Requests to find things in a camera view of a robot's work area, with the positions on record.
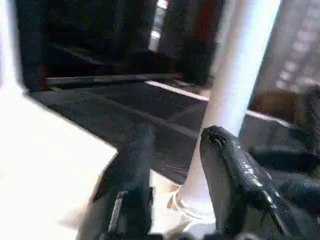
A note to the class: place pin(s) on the white plastic table top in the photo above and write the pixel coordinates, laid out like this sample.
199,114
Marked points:
50,150

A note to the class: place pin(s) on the white flat strip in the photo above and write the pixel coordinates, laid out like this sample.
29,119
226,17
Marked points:
180,91

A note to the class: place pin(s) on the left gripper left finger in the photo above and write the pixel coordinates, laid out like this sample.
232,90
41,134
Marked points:
132,205

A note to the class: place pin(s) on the black work mat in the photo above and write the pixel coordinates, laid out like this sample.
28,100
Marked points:
150,112

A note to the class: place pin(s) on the black metal rail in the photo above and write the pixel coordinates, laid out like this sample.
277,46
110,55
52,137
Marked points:
100,79

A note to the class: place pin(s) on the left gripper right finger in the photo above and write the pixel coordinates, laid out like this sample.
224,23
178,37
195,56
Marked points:
235,190

